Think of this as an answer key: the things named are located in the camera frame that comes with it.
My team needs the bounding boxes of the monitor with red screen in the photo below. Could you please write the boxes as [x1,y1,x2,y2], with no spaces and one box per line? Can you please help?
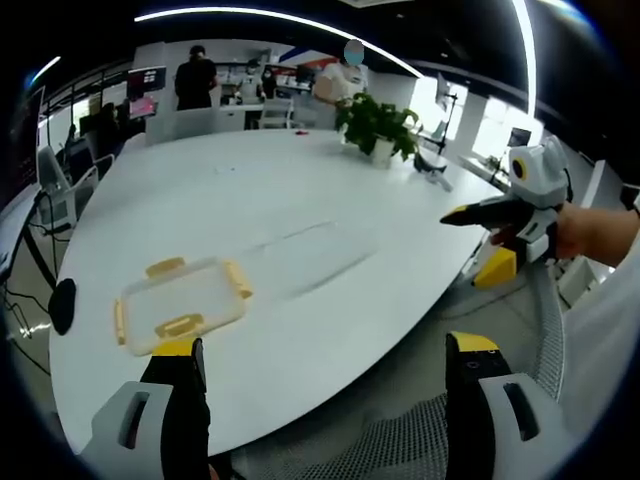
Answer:
[126,66,167,120]

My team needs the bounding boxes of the straight ceiling light strip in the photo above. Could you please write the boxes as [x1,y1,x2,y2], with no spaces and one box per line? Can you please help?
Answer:
[508,0,540,132]

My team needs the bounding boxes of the grey mesh office chair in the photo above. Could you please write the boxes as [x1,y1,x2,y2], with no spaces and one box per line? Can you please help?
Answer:
[232,262,567,480]

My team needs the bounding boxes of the white office chair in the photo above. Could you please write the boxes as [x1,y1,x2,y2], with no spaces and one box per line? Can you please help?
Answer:
[258,96,295,131]
[35,144,116,227]

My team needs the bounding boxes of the green potted plant white pot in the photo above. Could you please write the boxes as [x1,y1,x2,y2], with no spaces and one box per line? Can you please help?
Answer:
[333,91,422,167]

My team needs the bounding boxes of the person's right hand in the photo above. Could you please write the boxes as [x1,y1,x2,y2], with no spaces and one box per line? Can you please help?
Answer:
[553,203,640,269]

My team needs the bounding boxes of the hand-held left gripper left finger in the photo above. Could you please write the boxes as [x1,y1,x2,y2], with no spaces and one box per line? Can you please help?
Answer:
[79,337,212,480]

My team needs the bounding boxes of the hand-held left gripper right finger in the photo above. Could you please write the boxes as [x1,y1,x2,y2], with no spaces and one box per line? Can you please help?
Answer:
[444,330,594,480]

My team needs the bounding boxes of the black round pad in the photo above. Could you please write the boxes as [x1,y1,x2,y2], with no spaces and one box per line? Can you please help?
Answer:
[49,277,78,336]

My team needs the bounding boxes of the black and white device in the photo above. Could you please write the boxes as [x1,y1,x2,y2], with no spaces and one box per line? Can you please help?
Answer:
[412,151,454,192]

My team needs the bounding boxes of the curved ceiling light strip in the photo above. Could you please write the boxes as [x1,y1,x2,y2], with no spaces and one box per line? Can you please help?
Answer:
[133,8,422,77]

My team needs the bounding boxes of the black floor cable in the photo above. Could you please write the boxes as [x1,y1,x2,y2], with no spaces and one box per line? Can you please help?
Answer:
[0,282,53,344]

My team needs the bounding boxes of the clear container lid yellow clips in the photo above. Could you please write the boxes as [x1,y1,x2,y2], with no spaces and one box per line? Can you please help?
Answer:
[113,255,254,357]

